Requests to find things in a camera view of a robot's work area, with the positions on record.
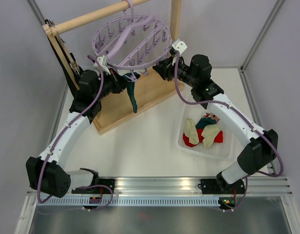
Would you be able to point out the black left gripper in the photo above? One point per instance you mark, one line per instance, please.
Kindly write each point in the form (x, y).
(119, 85)

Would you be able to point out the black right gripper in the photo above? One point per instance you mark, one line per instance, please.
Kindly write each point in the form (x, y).
(165, 70)

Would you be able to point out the green christmas sock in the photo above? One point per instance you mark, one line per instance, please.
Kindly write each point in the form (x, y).
(130, 78)

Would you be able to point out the purple round clip hanger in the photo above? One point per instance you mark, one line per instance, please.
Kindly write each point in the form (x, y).
(132, 42)

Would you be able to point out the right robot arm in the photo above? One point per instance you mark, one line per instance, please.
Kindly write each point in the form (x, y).
(259, 145)

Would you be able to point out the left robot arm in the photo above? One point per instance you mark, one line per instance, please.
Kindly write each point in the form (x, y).
(46, 172)

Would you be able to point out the black shorts on hanger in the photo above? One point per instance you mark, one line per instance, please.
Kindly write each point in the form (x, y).
(71, 77)

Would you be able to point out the wooden rack base tray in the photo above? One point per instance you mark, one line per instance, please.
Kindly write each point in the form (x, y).
(117, 109)

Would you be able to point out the cream sock left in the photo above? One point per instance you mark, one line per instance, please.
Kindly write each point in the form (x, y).
(191, 132)

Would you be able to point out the cream sock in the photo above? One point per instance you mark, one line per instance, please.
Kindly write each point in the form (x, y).
(191, 132)
(209, 133)

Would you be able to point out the cream sock right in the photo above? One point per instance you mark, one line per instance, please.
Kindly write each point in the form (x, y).
(209, 133)

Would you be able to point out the wooden rack top rod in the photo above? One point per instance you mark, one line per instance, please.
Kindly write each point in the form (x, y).
(90, 17)

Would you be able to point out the red sock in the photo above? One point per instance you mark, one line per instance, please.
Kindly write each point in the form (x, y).
(217, 139)

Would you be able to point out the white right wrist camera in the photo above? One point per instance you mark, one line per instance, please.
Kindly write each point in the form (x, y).
(179, 46)

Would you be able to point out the wooden rack right post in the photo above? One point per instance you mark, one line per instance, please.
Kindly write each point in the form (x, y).
(175, 18)

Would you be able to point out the wooden rack post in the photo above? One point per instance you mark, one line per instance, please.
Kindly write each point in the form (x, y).
(175, 18)
(66, 60)

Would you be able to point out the wooden rack left post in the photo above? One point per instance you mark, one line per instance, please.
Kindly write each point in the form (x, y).
(66, 60)

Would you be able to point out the aluminium mounting rail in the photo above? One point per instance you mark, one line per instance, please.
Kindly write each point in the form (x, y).
(188, 186)

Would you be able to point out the white slotted cable duct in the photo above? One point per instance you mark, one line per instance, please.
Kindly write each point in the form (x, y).
(135, 201)

